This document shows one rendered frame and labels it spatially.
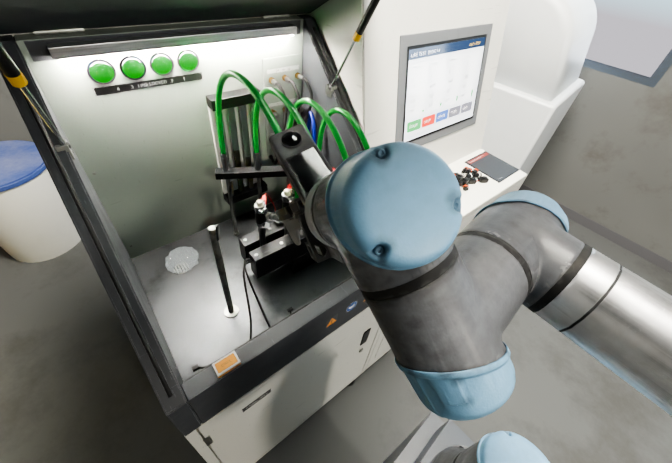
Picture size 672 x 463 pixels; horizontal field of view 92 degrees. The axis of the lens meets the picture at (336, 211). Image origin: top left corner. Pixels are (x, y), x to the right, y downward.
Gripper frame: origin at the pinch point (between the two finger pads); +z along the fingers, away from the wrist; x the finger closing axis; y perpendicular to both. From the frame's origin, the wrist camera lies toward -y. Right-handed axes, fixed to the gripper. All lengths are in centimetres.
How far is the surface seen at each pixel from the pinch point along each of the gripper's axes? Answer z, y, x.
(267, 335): 24.8, 24.8, -16.4
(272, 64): 40, -39, 12
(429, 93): 41, -17, 57
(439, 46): 35, -28, 62
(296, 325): 25.7, 26.0, -9.6
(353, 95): 35, -22, 29
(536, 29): 79, -35, 152
